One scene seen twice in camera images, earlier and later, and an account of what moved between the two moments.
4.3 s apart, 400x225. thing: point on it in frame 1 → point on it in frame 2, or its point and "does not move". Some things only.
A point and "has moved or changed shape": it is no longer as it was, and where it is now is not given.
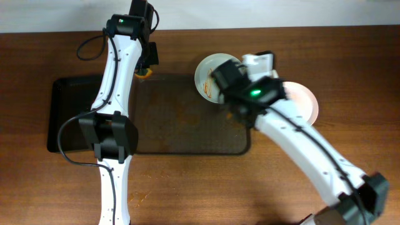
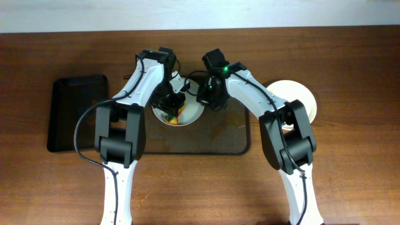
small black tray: (70, 95) does not move
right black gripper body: (225, 75) → (213, 102)
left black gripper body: (150, 55) → (170, 104)
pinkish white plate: (302, 96) does not move
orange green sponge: (143, 73) has moved or changed shape
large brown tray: (173, 119) does not move
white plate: (205, 82) has moved or changed shape
